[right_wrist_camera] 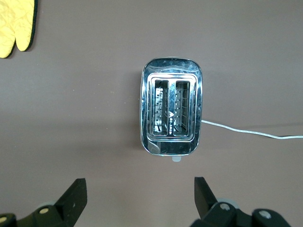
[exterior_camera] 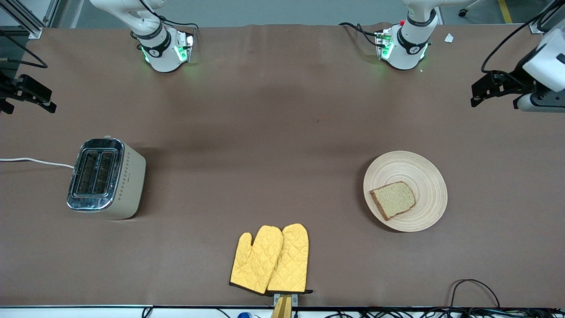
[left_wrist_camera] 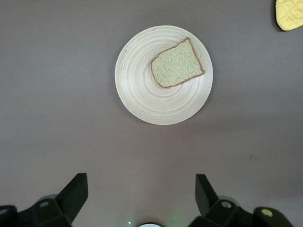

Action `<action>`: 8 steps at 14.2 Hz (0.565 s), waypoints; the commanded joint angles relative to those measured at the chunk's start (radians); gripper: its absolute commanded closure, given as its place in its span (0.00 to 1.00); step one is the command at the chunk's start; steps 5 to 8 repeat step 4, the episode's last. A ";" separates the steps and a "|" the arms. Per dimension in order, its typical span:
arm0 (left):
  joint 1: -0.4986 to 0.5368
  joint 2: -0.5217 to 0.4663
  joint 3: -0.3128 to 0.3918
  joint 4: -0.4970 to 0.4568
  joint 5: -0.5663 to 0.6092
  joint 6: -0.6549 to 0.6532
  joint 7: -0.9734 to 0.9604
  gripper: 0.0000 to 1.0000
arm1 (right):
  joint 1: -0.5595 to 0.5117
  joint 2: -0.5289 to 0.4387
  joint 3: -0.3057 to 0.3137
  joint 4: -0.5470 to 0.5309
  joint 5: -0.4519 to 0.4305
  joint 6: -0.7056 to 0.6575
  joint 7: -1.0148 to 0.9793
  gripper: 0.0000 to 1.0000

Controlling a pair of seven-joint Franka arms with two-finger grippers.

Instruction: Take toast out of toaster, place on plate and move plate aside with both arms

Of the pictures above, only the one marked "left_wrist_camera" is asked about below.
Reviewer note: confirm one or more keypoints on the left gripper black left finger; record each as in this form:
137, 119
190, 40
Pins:
59, 208

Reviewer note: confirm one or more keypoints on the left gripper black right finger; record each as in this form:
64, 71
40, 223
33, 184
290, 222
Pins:
217, 210

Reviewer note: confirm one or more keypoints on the round light wooden plate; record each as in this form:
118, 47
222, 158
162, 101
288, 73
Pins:
142, 94

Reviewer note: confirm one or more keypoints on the brown-crust toast slice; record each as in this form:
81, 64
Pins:
177, 63

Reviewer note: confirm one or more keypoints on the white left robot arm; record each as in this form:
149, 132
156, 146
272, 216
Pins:
150, 225

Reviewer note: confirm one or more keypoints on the brown table cover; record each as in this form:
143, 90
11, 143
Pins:
59, 94

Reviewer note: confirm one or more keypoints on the yellow quilted oven mitt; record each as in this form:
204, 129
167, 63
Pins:
290, 14

